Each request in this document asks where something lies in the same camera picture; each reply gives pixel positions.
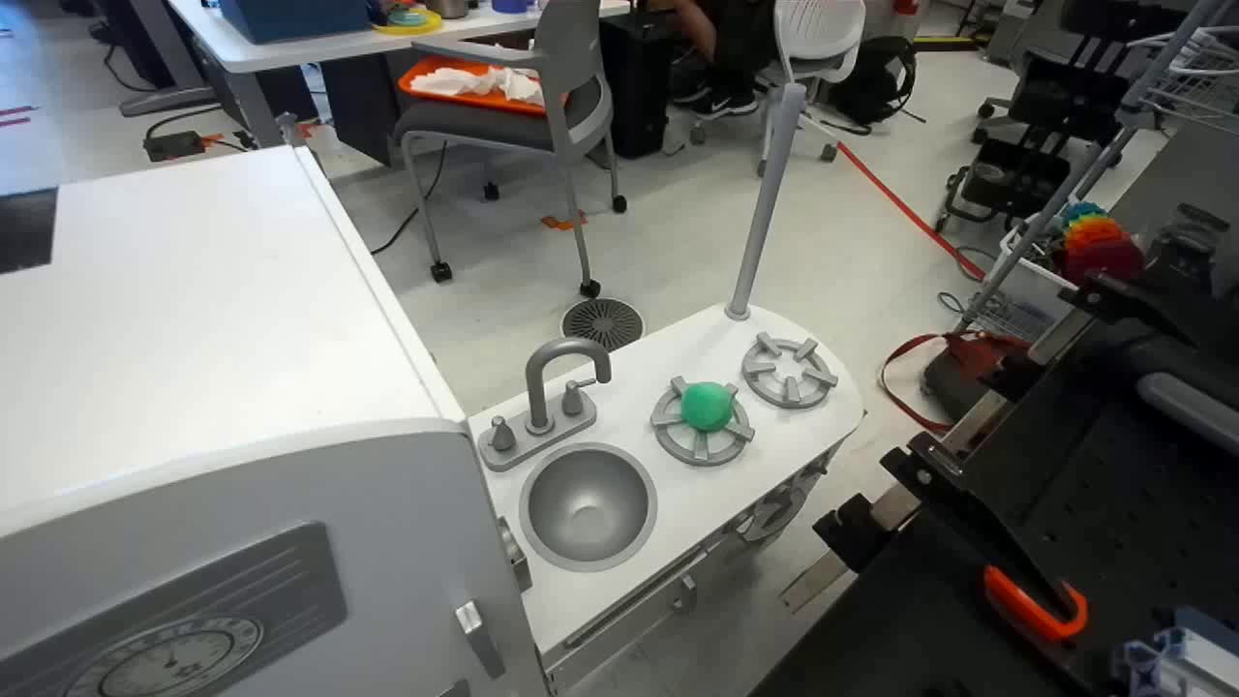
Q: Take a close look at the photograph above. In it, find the white cabinet with clock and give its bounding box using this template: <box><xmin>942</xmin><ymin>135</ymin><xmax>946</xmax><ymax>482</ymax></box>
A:
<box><xmin>0</xmin><ymin>146</ymin><xmax>551</xmax><ymax>697</ymax></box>

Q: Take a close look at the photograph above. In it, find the grey toy faucet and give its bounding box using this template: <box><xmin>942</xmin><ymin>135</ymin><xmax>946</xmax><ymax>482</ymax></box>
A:
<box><xmin>480</xmin><ymin>336</ymin><xmax>613</xmax><ymax>472</ymax></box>

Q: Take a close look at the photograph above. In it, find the red strap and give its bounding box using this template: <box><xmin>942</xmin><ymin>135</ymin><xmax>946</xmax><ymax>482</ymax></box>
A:
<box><xmin>875</xmin><ymin>330</ymin><xmax>1035</xmax><ymax>437</ymax></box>

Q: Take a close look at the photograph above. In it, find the black backpack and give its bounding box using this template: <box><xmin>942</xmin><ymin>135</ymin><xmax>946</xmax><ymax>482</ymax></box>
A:
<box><xmin>827</xmin><ymin>34</ymin><xmax>917</xmax><ymax>130</ymax></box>

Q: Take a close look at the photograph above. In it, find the green soft toy object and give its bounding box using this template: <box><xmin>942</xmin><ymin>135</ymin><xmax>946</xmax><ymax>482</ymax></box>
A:
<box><xmin>681</xmin><ymin>385</ymin><xmax>734</xmax><ymax>435</ymax></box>

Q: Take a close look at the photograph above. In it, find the white desk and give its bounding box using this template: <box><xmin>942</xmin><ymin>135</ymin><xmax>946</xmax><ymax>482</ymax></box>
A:
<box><xmin>168</xmin><ymin>0</ymin><xmax>636</xmax><ymax>146</ymax></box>

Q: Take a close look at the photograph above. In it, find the grey stove plate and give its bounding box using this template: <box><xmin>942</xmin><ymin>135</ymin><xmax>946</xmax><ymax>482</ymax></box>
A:
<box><xmin>739</xmin><ymin>334</ymin><xmax>837</xmax><ymax>411</ymax></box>
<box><xmin>649</xmin><ymin>375</ymin><xmax>756</xmax><ymax>470</ymax></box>

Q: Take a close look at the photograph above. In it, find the white toy kitchen counter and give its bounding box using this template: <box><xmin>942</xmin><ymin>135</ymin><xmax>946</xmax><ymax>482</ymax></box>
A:
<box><xmin>470</xmin><ymin>305</ymin><xmax>865</xmax><ymax>690</ymax></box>

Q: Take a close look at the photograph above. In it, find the rainbow coloured toy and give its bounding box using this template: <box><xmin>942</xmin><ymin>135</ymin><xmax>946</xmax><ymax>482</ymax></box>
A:
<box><xmin>1052</xmin><ymin>202</ymin><xmax>1143</xmax><ymax>282</ymax></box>

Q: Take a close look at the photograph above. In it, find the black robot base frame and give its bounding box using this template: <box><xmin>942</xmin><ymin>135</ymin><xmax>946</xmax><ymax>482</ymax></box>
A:
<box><xmin>756</xmin><ymin>252</ymin><xmax>1239</xmax><ymax>697</ymax></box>

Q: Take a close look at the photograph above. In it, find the grey right stove plate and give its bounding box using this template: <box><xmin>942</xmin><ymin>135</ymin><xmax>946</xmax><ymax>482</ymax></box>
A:
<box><xmin>739</xmin><ymin>334</ymin><xmax>837</xmax><ymax>411</ymax></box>

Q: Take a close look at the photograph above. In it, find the orange tray with cloth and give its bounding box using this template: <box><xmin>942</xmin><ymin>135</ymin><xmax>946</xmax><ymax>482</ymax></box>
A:
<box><xmin>399</xmin><ymin>57</ymin><xmax>544</xmax><ymax>118</ymax></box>

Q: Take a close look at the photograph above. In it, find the blue box on desk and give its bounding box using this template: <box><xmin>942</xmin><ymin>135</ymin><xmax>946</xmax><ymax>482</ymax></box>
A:
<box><xmin>217</xmin><ymin>0</ymin><xmax>373</xmax><ymax>43</ymax></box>

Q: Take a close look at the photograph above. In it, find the grey office chair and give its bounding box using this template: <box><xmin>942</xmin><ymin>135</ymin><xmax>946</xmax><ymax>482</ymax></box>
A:
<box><xmin>395</xmin><ymin>0</ymin><xmax>628</xmax><ymax>297</ymax></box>

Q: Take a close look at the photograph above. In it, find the grey left stove plate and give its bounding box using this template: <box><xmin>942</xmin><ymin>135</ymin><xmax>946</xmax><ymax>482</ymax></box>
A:
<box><xmin>649</xmin><ymin>375</ymin><xmax>756</xmax><ymax>470</ymax></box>

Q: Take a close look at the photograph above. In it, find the round grey toy sink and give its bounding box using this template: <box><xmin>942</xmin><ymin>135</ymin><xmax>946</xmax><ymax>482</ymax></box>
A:
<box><xmin>520</xmin><ymin>446</ymin><xmax>659</xmax><ymax>572</ymax></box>

